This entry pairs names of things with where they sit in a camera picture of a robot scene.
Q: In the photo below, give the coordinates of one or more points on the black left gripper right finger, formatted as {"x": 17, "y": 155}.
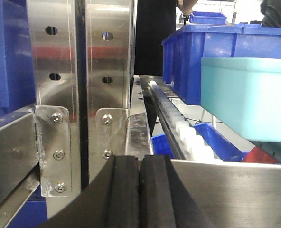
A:
{"x": 164, "y": 200}

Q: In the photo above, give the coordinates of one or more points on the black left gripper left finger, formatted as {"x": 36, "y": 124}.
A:
{"x": 110, "y": 201}

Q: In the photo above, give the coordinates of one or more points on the light turquoise plastic bin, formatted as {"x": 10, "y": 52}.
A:
{"x": 245, "y": 94}

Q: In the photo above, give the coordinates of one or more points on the white roller conveyor track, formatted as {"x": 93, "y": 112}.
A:
{"x": 186, "y": 143}

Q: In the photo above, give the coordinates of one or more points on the blue bin on lower shelf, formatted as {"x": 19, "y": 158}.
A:
{"x": 223, "y": 148}

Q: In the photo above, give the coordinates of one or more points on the blue bin at far left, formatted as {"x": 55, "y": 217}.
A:
{"x": 16, "y": 67}

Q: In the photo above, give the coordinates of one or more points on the red snack package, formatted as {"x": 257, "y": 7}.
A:
{"x": 257, "y": 155}

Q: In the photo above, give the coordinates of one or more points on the large blue plastic crate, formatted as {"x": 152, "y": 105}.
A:
{"x": 184, "y": 49}

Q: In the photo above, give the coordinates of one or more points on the person in black clothes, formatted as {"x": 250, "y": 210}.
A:
{"x": 156, "y": 20}

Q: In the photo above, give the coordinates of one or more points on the distant blue crate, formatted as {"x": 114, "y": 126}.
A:
{"x": 214, "y": 18}

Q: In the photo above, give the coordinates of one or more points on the person in dark green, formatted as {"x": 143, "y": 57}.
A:
{"x": 271, "y": 9}

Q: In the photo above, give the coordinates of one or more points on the stainless steel rack frame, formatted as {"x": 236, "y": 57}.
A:
{"x": 89, "y": 107}

